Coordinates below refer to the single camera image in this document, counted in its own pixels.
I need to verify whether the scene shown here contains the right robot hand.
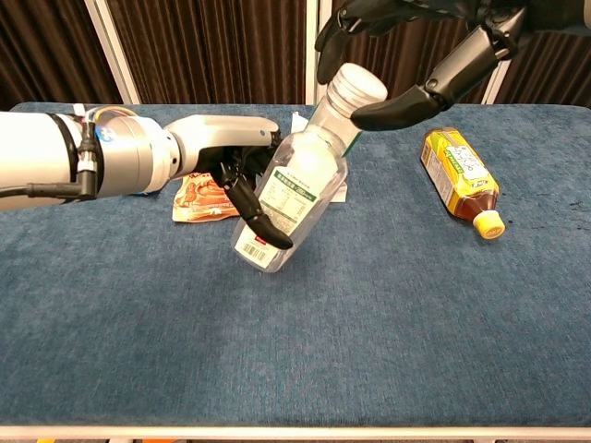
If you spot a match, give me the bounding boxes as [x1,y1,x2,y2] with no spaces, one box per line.
[314,0,527,133]

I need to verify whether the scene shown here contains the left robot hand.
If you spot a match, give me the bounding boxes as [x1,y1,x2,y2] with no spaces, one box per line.
[163,114,295,251]

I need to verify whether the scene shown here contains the clear plastic bottle green label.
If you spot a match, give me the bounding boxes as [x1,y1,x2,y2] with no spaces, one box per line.
[230,90,366,274]

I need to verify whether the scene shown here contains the white ribbed bottle cap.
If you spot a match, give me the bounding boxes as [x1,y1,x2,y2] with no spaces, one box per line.
[326,62,389,110]

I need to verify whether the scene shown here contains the yellow tea bottle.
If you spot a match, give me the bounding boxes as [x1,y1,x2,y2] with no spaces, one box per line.
[418,126,507,240]

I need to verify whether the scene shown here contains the dark brown pleated curtain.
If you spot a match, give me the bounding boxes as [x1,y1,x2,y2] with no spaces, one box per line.
[496,31,591,110]
[0,0,124,116]
[106,0,308,105]
[327,18,490,105]

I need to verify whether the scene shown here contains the orange peanut butter pouch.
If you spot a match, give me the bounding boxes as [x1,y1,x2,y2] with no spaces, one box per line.
[172,173,241,223]

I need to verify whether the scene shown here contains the blue fabric table cover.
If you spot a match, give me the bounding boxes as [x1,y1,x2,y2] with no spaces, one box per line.
[0,102,591,428]

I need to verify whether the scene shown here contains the white partition frame post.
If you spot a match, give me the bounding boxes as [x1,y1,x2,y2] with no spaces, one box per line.
[481,57,513,105]
[84,0,141,105]
[304,0,332,105]

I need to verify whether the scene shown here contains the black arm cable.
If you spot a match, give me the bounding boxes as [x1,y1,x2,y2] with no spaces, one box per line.
[0,136,98,202]

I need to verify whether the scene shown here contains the white table frame edge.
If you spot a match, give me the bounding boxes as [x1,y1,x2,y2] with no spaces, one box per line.
[0,424,591,443]

